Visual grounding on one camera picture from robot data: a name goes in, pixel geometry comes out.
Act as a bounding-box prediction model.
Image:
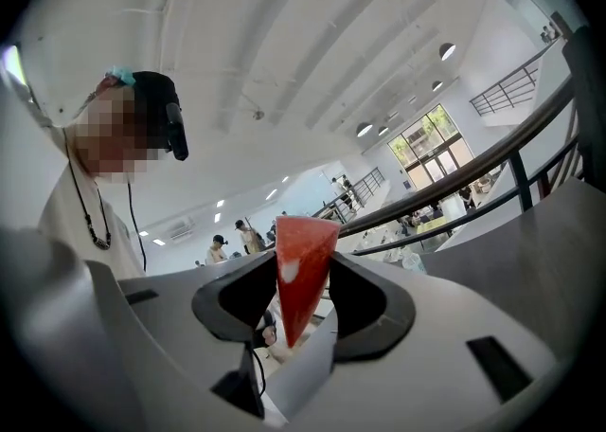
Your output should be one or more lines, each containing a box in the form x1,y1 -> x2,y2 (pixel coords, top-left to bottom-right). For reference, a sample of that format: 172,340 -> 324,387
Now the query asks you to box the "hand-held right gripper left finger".
117,249 -> 280,421

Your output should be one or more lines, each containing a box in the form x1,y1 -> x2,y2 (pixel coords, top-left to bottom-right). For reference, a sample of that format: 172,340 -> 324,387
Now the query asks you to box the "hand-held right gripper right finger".
283,250 -> 558,431

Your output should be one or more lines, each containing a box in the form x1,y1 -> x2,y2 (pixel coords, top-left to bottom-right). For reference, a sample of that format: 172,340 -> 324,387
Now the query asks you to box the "red watermelon slice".
275,215 -> 342,349

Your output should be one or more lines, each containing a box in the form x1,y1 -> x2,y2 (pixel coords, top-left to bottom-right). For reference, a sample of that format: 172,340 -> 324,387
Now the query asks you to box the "grey wooden table top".
416,176 -> 598,369

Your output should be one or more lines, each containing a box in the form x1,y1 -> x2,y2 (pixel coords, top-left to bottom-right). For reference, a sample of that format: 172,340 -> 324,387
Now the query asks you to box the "group of ceiling panel lights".
136,176 -> 291,247

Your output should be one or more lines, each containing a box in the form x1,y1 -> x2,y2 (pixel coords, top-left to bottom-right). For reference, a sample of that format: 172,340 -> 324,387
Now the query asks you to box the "grey stair railing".
314,167 -> 387,225

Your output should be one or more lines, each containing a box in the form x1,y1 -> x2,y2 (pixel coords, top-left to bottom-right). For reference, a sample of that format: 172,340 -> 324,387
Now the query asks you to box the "person's beige sweatshirt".
0,69 -> 146,279

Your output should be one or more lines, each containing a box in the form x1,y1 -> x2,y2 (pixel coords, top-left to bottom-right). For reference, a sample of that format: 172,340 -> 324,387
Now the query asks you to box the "black metal railing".
312,25 -> 600,270

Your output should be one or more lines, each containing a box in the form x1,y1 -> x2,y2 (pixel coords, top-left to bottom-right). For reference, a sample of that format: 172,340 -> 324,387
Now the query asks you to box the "person's head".
70,83 -> 171,185

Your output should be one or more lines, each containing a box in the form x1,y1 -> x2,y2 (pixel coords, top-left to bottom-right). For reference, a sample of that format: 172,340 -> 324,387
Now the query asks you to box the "large black-framed window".
387,103 -> 474,189

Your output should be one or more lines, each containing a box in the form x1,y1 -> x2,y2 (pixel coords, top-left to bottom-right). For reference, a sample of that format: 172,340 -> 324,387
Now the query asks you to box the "teal hair scrunchie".
104,64 -> 137,88

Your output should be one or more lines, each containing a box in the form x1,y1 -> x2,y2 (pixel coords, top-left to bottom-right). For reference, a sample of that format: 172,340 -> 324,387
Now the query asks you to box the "grey balcony railing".
469,63 -> 541,117

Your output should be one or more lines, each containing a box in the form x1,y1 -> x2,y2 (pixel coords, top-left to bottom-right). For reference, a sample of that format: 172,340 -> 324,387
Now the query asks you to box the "thin black headset cable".
126,181 -> 148,273

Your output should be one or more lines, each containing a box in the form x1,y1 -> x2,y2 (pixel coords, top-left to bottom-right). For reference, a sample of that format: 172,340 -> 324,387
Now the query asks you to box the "black bead necklace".
65,154 -> 113,251

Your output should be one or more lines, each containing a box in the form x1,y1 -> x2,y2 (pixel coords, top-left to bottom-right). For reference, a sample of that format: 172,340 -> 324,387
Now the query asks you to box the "black head-mounted camera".
133,71 -> 189,162

